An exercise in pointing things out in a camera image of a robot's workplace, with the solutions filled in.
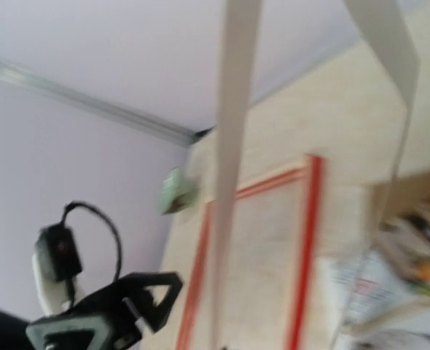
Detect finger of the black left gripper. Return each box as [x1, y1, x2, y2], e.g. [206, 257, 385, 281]
[116, 272, 183, 333]

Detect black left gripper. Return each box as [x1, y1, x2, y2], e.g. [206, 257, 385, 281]
[0, 310, 142, 350]

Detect red wooden picture frame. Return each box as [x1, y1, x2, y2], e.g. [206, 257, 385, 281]
[174, 153, 325, 350]

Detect white mat board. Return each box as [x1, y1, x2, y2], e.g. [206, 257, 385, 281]
[209, 0, 430, 350]

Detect cat and books photo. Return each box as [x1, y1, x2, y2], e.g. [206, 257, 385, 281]
[316, 196, 430, 350]

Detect clear acrylic sheet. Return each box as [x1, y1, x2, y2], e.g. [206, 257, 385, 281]
[219, 181, 303, 349]

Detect green ceramic bowl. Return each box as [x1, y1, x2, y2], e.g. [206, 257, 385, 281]
[159, 168, 200, 215]

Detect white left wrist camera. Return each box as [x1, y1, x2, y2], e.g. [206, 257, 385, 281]
[32, 201, 122, 316]

